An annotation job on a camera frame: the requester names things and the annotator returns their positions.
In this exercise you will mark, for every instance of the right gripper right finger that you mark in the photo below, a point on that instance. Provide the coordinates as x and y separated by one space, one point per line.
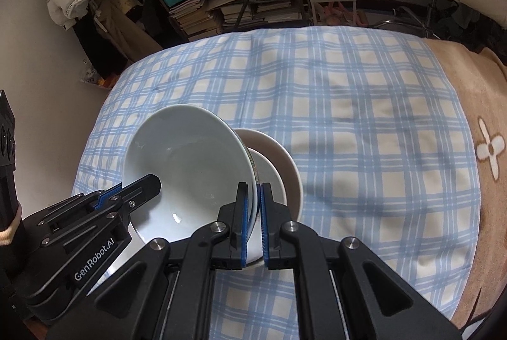
344 290

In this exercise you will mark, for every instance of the stack of books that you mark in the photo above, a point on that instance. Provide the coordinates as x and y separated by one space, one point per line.
196 20

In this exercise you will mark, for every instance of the tan flower blanket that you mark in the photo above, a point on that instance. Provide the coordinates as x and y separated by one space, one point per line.
480 82

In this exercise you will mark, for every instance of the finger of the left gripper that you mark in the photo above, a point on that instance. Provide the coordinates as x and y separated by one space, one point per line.
138 193
105 195

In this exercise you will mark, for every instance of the cherry plate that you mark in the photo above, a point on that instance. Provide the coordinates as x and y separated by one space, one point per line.
273 181

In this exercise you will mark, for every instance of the large white bowl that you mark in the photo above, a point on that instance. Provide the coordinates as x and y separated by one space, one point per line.
179 125

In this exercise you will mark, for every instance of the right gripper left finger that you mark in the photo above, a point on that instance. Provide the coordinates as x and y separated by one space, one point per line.
164 291

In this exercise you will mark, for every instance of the blue plaid tablecloth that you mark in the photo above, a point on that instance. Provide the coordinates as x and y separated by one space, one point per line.
375 128

